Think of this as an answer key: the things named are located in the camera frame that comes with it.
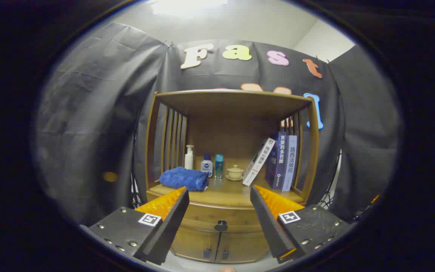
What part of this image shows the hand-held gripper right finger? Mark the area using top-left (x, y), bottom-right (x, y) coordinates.
top-left (250, 185), bottom-right (350, 264)

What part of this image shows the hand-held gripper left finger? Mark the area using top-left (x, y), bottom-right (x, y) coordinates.
top-left (80, 186), bottom-right (190, 266)

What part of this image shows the wooden drawer with black knob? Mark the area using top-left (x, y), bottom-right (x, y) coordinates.
top-left (147, 191), bottom-right (305, 233)

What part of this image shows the wooden cabinet door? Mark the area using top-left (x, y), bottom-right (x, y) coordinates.
top-left (216, 231), bottom-right (270, 264)
top-left (170, 226), bottom-right (220, 263)

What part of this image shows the wooden countertop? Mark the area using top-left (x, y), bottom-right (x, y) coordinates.
top-left (150, 177), bottom-right (305, 206)

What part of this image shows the wooden cabinet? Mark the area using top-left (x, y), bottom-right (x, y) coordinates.
top-left (145, 89), bottom-right (320, 264)

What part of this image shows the blue rolled towel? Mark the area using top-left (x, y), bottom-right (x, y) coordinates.
top-left (160, 167), bottom-right (210, 192)

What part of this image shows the dark blue book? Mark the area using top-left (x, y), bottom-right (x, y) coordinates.
top-left (265, 131), bottom-right (287, 189)

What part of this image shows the white book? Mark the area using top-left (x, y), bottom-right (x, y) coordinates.
top-left (242, 138), bottom-right (276, 187)

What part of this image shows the cream lidded teacup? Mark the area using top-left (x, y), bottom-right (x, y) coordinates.
top-left (226, 165), bottom-right (244, 181)

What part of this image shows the pale grey-blue book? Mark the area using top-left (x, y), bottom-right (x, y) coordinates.
top-left (281, 135), bottom-right (298, 192)

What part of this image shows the white bottle with blue cap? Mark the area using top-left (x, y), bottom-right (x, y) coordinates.
top-left (201, 154), bottom-right (213, 177)

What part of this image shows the black backdrop cloth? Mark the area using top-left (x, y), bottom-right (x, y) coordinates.
top-left (36, 22), bottom-right (403, 227)

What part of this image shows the ceiling light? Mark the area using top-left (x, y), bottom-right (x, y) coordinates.
top-left (151, 0), bottom-right (227, 15)

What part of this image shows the dark equipment with wires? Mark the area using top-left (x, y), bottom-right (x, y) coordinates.
top-left (353, 193), bottom-right (381, 221)

